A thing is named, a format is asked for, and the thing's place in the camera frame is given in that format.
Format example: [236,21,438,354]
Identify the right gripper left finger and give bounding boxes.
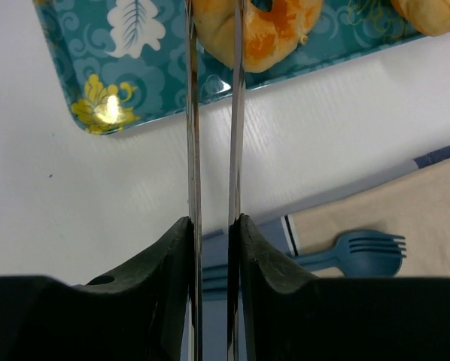
[0,217,192,360]

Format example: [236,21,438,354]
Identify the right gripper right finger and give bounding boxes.
[228,214,450,360]

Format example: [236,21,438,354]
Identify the metal tongs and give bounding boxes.
[185,1,246,360]

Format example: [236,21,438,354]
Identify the twisted orange glazed bread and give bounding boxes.
[192,0,323,73]

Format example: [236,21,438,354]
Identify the blue plastic chopstick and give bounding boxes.
[202,265,228,301]

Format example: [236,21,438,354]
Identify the blue plastic spork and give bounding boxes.
[291,229,406,278]

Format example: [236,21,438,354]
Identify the blue beige placemat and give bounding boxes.
[203,154,450,360]

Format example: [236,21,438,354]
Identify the teal floral tray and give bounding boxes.
[34,1,420,135]

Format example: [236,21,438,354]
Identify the tan turnover pastry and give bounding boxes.
[391,0,450,37]

